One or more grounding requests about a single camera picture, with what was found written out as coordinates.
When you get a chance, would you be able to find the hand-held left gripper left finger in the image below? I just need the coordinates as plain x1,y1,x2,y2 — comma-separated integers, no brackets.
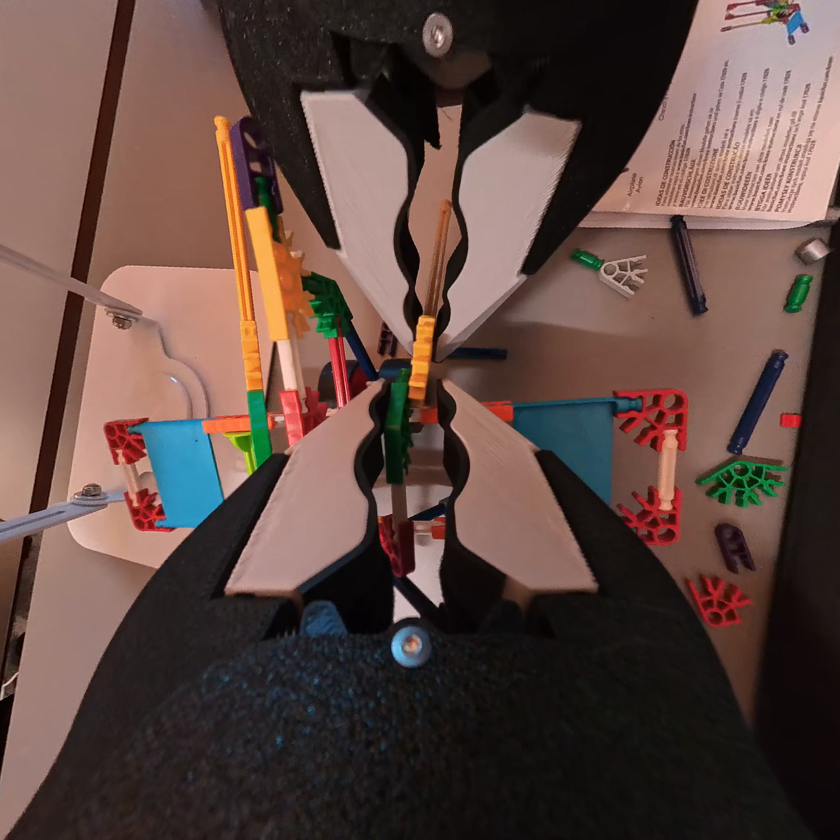
225,379,388,597

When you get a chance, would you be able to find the yellow rod with yellow connector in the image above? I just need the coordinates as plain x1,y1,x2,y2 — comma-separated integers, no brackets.
408,199,455,406

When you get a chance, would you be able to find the tan connector with green rod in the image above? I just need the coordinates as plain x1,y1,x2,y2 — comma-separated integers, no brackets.
570,248,648,299

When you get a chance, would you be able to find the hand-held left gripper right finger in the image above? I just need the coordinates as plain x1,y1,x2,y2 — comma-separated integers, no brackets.
438,379,599,597

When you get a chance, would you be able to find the dark blue rod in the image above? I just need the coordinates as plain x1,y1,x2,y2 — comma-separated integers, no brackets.
669,215,710,316
726,350,788,455

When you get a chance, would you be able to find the colourful toy rod airplane model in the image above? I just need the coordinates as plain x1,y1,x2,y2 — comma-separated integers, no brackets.
104,115,690,578

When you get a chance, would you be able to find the white instruction booklet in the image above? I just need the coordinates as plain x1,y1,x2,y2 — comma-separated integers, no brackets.
591,0,840,229

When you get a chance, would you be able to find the white stand with wooden board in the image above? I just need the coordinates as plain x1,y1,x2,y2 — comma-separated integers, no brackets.
0,244,273,570

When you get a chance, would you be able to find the black perforated armrest pad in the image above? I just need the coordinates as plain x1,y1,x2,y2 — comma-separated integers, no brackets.
755,197,840,840

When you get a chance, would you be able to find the red fan connector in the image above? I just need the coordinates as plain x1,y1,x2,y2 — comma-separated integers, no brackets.
686,574,752,629

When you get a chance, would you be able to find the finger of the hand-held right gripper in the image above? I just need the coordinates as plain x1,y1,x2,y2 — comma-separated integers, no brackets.
433,108,584,363
299,87,424,355

